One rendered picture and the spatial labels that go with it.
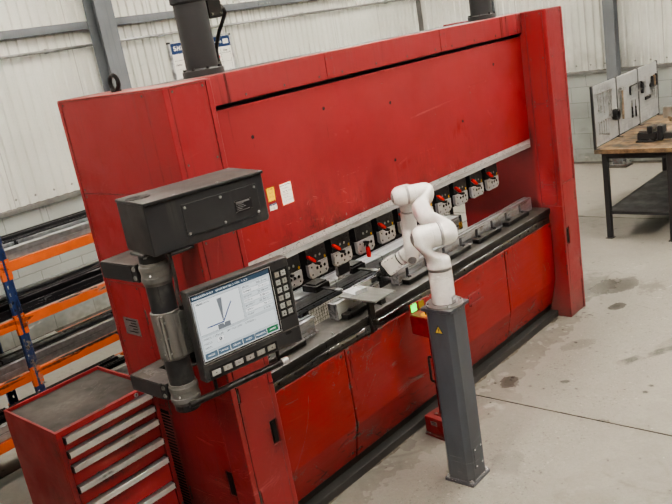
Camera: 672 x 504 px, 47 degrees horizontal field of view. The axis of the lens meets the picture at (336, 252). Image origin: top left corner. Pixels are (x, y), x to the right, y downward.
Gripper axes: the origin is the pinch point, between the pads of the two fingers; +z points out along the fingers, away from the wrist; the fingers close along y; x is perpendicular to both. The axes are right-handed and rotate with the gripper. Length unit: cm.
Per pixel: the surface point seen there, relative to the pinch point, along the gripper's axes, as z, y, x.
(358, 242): -8.0, 24.3, 16.0
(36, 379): 208, 78, 36
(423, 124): -66, 50, -50
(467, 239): -37, -31, -80
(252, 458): 60, -12, 129
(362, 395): 36, -42, 46
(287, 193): -8, 71, 55
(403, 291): -4.8, -17.3, -0.9
